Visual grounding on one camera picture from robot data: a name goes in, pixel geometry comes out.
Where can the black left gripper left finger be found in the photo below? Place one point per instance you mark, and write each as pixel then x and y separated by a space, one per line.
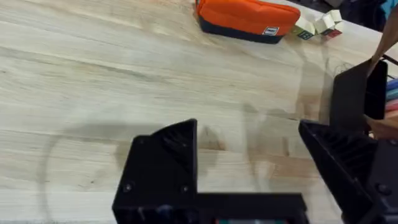
pixel 161 174

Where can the orange zip bag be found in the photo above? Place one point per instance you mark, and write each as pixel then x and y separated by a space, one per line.
pixel 248 17

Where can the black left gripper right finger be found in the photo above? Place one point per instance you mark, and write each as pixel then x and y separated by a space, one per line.
pixel 348 165

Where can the heap of toy blocks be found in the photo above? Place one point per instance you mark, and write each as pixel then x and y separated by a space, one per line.
pixel 320 25

